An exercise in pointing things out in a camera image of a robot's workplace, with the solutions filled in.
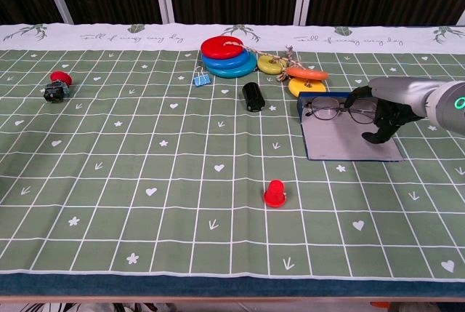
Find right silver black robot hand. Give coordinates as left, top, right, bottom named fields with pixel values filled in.
left=344, top=77, right=442, bottom=145

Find thin-framed eyeglasses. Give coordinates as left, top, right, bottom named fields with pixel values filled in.
left=303, top=95, right=379, bottom=125

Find blue floral glasses case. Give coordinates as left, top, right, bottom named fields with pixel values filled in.
left=296, top=90, right=405, bottom=162

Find black plastic cylinder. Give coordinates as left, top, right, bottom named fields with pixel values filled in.
left=242, top=81, right=266, bottom=113

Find small red plastic cap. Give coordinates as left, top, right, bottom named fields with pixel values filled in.
left=263, top=180, right=288, bottom=208

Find blue binder clip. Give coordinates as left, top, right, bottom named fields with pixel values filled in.
left=193, top=65, right=212, bottom=87

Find green grid tablecloth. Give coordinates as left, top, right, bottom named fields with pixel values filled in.
left=0, top=23, right=465, bottom=284

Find red emergency stop button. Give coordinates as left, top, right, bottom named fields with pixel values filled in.
left=43, top=71, right=73, bottom=103

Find orange wooden ring disc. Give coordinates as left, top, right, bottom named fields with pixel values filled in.
left=286, top=66, right=329, bottom=81

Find bright yellow wooden ring disc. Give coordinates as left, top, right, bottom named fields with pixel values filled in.
left=288, top=77, right=328, bottom=98

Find olive yellow wooden ring disc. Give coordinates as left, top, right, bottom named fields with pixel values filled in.
left=256, top=55, right=288, bottom=75

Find striped twisted rope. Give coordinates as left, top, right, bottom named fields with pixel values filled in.
left=223, top=41, right=320, bottom=87

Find teal wooden ring disc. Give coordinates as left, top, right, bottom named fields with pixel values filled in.
left=206, top=53, right=257, bottom=79

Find blue wooden ring disc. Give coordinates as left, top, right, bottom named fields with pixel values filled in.
left=201, top=49, right=251, bottom=71

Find red wooden ring disc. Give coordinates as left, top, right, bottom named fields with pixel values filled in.
left=200, top=36, right=244, bottom=60

